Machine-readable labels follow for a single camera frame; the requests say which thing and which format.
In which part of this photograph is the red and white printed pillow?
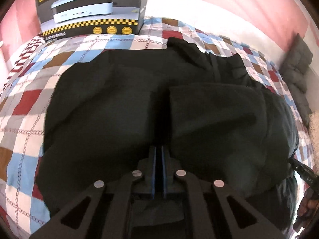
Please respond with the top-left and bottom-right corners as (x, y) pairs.
(0, 33), (48, 98)

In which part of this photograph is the dark appliance box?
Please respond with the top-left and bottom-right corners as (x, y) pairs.
(35, 0), (150, 39)

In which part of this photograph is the checkered bed sheet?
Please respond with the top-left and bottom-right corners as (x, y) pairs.
(0, 16), (316, 237)

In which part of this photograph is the grey quilted cushion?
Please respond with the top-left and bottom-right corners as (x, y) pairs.
(279, 33), (313, 128)

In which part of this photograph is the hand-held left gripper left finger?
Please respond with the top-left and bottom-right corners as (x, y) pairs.
(29, 146), (157, 239)

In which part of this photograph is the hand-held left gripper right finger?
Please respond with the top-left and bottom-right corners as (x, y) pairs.
(161, 145), (287, 239)

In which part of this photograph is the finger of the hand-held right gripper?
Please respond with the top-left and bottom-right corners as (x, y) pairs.
(288, 158), (319, 188)

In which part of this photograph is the person's right hand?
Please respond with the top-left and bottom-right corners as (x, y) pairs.
(298, 192), (319, 218)

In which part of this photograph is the white fluffy cloth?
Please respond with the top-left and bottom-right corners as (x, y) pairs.
(308, 112), (319, 141)

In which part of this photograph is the black garment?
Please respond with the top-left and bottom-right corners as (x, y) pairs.
(36, 37), (299, 232)

